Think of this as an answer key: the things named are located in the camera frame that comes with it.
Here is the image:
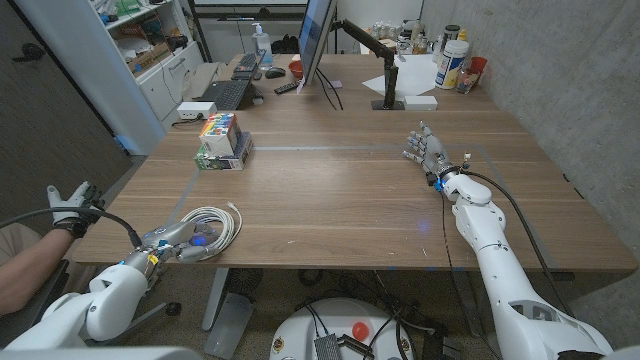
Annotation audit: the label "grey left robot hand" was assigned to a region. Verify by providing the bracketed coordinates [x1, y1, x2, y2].
[119, 219, 221, 281]

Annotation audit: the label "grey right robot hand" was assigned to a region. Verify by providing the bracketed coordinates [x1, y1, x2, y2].
[402, 121, 464, 192]

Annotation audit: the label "white Ethernet cable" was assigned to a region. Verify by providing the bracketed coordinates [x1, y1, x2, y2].
[177, 201, 244, 261]

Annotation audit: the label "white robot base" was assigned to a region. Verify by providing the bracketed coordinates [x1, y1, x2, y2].
[269, 297, 416, 360]

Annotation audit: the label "person's bare forearm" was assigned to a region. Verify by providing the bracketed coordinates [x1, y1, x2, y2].
[0, 228, 74, 317]

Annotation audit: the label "person's white gloved hand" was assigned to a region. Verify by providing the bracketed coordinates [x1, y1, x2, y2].
[47, 180, 106, 240]

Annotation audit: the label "clear hand sanitizer bottle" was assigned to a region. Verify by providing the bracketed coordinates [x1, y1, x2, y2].
[251, 22, 274, 71]

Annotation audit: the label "small white flat box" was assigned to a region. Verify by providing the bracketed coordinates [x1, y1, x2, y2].
[403, 94, 439, 112]

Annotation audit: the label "white paper sheet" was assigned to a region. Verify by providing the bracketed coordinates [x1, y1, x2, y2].
[361, 53, 440, 98]

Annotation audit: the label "white wipes canister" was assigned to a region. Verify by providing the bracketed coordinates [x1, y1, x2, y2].
[434, 39, 471, 91]

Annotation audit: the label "flat green box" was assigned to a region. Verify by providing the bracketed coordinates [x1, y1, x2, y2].
[193, 130, 255, 172]

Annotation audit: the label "grey table leg with foot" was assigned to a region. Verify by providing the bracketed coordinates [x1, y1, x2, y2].
[201, 267, 256, 360]

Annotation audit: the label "white box with colourful print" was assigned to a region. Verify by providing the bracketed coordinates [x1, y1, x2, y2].
[198, 112, 241, 157]

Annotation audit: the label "black lidded bottle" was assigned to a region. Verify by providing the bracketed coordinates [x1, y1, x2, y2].
[441, 24, 462, 51]

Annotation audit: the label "white power strip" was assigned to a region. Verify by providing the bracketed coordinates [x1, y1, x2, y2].
[176, 101, 218, 121]

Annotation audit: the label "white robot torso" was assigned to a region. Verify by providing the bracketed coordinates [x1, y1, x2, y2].
[0, 346, 201, 360]

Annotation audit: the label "large black keyboard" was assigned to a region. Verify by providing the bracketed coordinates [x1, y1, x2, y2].
[198, 78, 250, 112]

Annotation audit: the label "grey slim table leg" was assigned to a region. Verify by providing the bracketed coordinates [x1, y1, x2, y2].
[452, 269, 485, 339]

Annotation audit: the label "person's khaki trousers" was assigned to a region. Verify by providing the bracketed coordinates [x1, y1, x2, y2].
[0, 222, 49, 264]

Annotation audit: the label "beige cloth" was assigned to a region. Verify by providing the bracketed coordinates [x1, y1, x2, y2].
[180, 61, 227, 103]

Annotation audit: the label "black remote control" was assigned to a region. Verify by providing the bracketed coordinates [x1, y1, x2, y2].
[273, 79, 302, 96]

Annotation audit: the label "computer monitor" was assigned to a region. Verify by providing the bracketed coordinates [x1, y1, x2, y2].
[298, 0, 339, 86]

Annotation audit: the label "cardboard box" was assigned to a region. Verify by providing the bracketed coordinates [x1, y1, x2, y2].
[124, 42, 174, 76]

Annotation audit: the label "white shelf cabinet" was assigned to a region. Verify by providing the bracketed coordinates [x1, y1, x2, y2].
[14, 0, 206, 156]

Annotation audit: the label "small black keyboard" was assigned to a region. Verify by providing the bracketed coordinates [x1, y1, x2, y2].
[230, 51, 265, 81]

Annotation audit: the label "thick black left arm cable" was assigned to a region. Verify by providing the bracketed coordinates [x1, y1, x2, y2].
[0, 206, 144, 249]

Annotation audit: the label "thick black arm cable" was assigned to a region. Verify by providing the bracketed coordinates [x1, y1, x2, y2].
[0, 206, 144, 249]
[462, 168, 580, 324]

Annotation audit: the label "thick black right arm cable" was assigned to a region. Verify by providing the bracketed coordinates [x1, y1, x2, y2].
[462, 168, 580, 324]

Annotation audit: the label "black door handle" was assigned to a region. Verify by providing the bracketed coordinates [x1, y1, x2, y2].
[12, 42, 46, 64]

